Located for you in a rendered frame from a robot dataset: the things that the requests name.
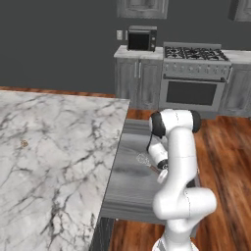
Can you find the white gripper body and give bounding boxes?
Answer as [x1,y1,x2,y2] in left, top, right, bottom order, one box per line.
[156,168,170,185]

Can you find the grey wooden drawer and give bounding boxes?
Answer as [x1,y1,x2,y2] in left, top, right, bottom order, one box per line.
[99,119,202,238]

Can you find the grey island cabinet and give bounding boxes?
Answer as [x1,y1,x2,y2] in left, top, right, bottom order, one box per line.
[88,216,116,251]

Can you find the grey base cupboards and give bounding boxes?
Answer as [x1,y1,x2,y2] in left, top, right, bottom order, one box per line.
[114,57,164,111]
[218,63,251,119]

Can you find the silver stove with oven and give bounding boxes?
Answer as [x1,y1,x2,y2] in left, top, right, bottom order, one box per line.
[158,41,233,120]

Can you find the black toaster oven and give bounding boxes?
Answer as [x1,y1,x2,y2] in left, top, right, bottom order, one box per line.
[126,25,158,53]

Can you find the silver wire whisk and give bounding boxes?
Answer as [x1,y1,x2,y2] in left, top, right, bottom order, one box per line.
[135,152,162,174]

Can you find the grey wall cupboard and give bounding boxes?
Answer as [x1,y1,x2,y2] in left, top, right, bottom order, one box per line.
[116,0,170,20]
[227,0,251,23]

